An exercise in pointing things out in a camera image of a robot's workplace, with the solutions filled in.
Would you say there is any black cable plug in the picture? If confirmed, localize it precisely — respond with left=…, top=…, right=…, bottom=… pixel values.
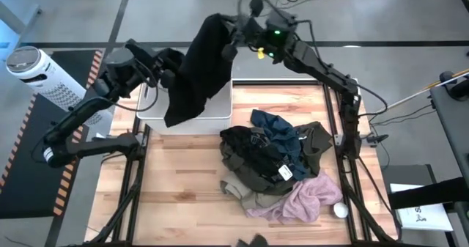
left=366, top=133, right=390, bottom=145

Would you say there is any navy blue garment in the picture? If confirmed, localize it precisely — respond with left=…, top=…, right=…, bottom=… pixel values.
left=250, top=109, right=312, bottom=182

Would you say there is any beige garment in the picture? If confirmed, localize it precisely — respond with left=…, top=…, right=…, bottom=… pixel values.
left=219, top=173, right=290, bottom=211

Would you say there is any dark grey cloth piece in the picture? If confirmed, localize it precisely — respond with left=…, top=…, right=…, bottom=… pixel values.
left=236, top=234, right=270, bottom=247

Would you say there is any white tower air purifier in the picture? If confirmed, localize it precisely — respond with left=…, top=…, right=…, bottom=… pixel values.
left=5, top=45, right=113, bottom=129

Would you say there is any thin white rod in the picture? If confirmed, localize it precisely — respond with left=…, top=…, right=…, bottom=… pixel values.
left=369, top=69, right=469, bottom=118

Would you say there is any olive green garment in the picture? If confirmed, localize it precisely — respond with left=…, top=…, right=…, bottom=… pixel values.
left=219, top=121, right=334, bottom=196

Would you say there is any white printed paper sheet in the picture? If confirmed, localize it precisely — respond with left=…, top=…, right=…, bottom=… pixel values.
left=390, top=183, right=454, bottom=232

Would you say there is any black side table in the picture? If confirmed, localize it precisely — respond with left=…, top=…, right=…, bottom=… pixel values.
left=429, top=84, right=469, bottom=182

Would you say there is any pale blue white furniture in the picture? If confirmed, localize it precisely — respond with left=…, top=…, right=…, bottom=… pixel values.
left=0, top=1, right=43, bottom=61

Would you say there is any black aluminium table frame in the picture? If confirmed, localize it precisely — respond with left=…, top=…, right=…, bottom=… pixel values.
left=87, top=78, right=400, bottom=247

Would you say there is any small white round object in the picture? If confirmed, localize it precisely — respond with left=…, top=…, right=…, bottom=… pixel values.
left=332, top=202, right=350, bottom=219

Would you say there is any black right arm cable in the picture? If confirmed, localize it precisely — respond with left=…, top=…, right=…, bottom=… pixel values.
left=292, top=18, right=389, bottom=119

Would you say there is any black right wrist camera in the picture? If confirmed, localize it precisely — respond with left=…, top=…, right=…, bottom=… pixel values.
left=248, top=0, right=265, bottom=18

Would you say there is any black garment with white tag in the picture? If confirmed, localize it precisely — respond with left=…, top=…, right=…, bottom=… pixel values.
left=219, top=125, right=294, bottom=184

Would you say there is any pink garment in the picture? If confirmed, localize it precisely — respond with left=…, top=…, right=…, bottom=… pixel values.
left=245, top=169, right=344, bottom=225

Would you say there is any black flat bar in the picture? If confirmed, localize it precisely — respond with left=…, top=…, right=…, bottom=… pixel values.
left=387, top=176, right=469, bottom=210

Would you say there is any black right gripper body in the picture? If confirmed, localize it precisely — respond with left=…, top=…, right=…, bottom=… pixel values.
left=232, top=18, right=268, bottom=52

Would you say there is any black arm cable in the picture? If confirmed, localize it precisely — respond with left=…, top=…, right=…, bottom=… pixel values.
left=292, top=18, right=389, bottom=119
left=93, top=62, right=160, bottom=113

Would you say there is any plain black garment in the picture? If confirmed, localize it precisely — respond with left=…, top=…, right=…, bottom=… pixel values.
left=163, top=12, right=235, bottom=128

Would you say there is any white plastic laundry basket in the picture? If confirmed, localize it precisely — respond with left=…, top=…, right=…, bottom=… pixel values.
left=136, top=78, right=234, bottom=135

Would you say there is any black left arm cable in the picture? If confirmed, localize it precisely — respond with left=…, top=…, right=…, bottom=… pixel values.
left=93, top=62, right=160, bottom=113

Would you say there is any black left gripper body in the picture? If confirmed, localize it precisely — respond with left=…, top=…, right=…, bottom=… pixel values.
left=137, top=51, right=169, bottom=89

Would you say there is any black mat with orange stripes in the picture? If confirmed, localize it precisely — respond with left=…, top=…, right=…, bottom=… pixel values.
left=0, top=48, right=106, bottom=221

